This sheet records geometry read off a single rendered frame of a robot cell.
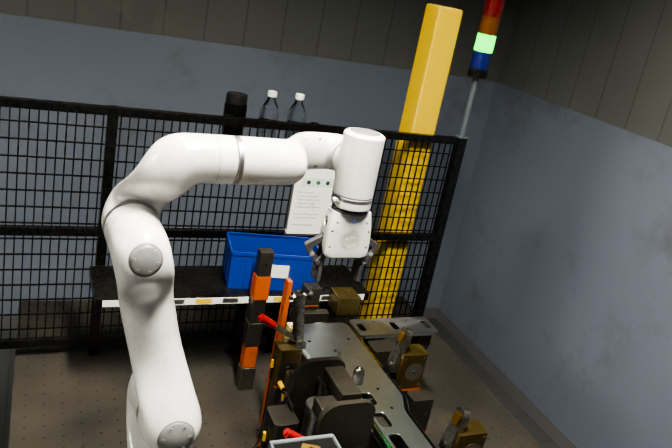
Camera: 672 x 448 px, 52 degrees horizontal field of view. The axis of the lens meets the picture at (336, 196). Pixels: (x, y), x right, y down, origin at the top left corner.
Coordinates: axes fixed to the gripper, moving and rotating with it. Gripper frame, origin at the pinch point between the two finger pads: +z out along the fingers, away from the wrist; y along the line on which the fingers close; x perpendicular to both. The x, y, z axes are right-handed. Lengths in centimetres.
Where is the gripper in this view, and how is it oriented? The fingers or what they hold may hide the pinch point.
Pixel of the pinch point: (336, 274)
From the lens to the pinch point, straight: 147.0
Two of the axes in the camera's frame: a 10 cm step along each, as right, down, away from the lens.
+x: -3.8, -3.6, 8.5
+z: -1.8, 9.3, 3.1
